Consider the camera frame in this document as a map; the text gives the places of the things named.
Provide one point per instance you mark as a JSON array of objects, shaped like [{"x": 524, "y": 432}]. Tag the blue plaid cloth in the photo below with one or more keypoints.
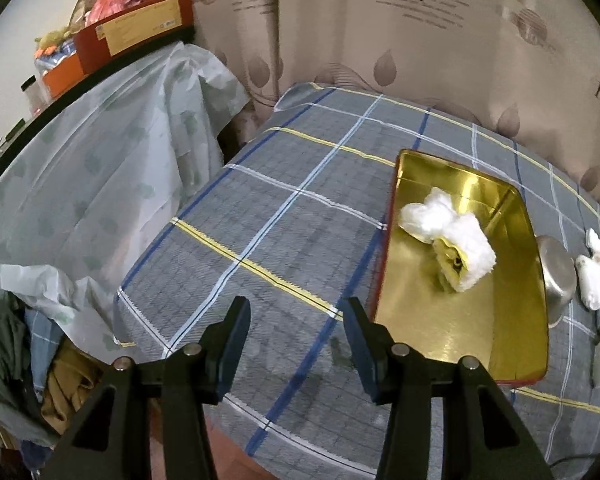
[{"x": 42, "y": 345}]

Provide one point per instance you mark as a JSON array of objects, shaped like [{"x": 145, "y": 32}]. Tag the pink plastic bag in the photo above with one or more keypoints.
[{"x": 115, "y": 5}]

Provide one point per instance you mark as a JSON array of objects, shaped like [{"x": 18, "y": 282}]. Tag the mustard yellow cloth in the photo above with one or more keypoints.
[{"x": 70, "y": 390}]

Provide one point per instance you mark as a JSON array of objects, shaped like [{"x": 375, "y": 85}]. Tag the small jar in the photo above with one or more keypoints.
[{"x": 29, "y": 94}]

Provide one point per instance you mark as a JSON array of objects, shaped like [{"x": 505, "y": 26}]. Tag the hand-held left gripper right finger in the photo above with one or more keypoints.
[{"x": 362, "y": 355}]

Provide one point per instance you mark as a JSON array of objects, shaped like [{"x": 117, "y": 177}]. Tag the white green print plastic sheet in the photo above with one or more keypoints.
[{"x": 105, "y": 160}]

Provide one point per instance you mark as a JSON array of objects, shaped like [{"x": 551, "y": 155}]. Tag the dark green cloth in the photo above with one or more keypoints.
[{"x": 5, "y": 360}]

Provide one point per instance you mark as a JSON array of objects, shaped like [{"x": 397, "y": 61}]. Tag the small white wrapper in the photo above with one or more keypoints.
[{"x": 593, "y": 239}]

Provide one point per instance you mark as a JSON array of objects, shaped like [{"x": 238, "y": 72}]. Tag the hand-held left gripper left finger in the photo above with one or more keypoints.
[{"x": 230, "y": 355}]

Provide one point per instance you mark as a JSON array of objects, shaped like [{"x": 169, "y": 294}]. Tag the grey plaid bedsheet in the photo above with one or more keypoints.
[{"x": 290, "y": 260}]

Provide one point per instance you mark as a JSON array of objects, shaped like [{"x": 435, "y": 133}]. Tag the metal bowl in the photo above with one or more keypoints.
[{"x": 557, "y": 275}]

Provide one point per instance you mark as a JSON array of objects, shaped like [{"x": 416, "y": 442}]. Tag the blue and white packet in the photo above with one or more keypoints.
[{"x": 55, "y": 57}]

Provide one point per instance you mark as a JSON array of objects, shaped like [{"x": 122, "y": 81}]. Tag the white folded pad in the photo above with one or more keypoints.
[{"x": 590, "y": 280}]

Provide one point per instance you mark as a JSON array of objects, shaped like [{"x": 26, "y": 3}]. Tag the white fluffy cloth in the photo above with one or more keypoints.
[{"x": 430, "y": 217}]

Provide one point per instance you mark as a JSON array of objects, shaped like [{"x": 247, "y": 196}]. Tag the beige leaf print curtain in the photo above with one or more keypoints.
[{"x": 430, "y": 35}]

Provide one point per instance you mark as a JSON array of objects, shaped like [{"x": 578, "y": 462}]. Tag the white and yellow rolled towel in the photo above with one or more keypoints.
[{"x": 472, "y": 250}]

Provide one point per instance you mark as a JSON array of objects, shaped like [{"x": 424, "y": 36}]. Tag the red cardboard box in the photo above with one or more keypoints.
[{"x": 130, "y": 30}]

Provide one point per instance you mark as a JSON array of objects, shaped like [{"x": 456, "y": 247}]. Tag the orange box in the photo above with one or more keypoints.
[{"x": 62, "y": 77}]

